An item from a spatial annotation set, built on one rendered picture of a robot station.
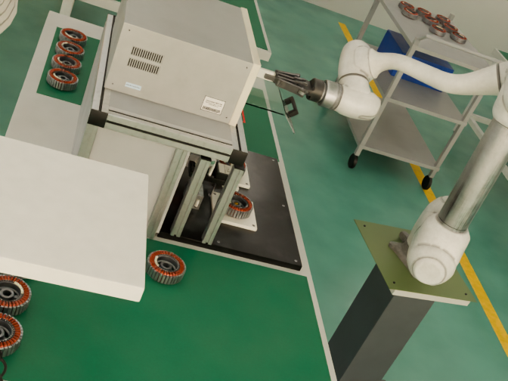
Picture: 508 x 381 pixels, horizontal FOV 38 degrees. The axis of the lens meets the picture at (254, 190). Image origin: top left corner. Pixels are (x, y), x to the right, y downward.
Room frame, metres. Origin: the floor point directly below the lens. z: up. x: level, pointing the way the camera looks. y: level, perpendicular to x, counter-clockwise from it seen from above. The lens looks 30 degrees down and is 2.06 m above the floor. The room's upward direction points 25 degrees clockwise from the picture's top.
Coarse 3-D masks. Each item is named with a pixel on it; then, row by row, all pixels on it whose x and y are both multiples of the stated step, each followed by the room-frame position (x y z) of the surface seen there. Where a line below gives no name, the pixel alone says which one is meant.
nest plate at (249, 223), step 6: (210, 198) 2.08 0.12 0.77; (216, 198) 2.08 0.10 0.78; (252, 204) 2.14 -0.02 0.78; (252, 210) 2.11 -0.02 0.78; (228, 216) 2.01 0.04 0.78; (252, 216) 2.07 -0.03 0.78; (222, 222) 1.98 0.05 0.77; (228, 222) 1.99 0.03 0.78; (234, 222) 1.99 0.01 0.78; (240, 222) 2.01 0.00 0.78; (246, 222) 2.02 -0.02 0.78; (252, 222) 2.04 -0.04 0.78; (246, 228) 2.01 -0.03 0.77; (252, 228) 2.01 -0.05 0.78
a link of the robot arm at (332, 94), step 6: (330, 84) 2.30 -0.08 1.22; (336, 84) 2.32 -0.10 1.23; (324, 90) 2.29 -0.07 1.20; (330, 90) 2.29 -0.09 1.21; (336, 90) 2.30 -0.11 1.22; (324, 96) 2.28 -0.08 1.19; (330, 96) 2.28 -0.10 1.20; (336, 96) 2.29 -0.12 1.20; (318, 102) 2.30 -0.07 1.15; (324, 102) 2.28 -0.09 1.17; (330, 102) 2.28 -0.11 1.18; (336, 102) 2.29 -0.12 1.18; (330, 108) 2.30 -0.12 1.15
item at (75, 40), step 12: (60, 36) 2.73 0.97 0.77; (72, 36) 2.74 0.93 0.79; (84, 36) 2.79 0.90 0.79; (60, 48) 2.60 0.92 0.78; (72, 48) 2.66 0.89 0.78; (60, 60) 2.54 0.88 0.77; (72, 60) 2.56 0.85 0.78; (48, 72) 2.39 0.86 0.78; (60, 72) 2.43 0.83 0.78; (72, 72) 2.50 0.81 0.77; (60, 84) 2.35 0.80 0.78; (72, 84) 2.38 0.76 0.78
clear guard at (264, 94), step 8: (256, 80) 2.46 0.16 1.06; (264, 80) 2.49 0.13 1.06; (256, 88) 2.39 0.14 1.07; (264, 88) 2.42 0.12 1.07; (272, 88) 2.45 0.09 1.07; (248, 96) 2.30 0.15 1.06; (256, 96) 2.33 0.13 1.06; (264, 96) 2.36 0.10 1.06; (272, 96) 2.39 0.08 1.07; (280, 96) 2.42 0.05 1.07; (248, 104) 2.25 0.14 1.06; (256, 104) 2.27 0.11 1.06; (264, 104) 2.29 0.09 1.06; (272, 104) 2.32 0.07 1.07; (280, 104) 2.35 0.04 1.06; (280, 112) 2.29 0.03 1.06; (288, 120) 2.30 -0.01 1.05
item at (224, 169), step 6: (192, 162) 2.03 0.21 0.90; (216, 168) 2.03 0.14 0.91; (222, 168) 2.04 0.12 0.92; (228, 168) 2.05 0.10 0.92; (216, 174) 2.00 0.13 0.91; (222, 174) 2.00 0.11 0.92; (228, 174) 2.02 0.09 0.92; (204, 180) 1.99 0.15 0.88; (210, 180) 1.99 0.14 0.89; (216, 180) 2.00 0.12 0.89; (222, 180) 2.01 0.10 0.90; (222, 186) 2.01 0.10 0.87
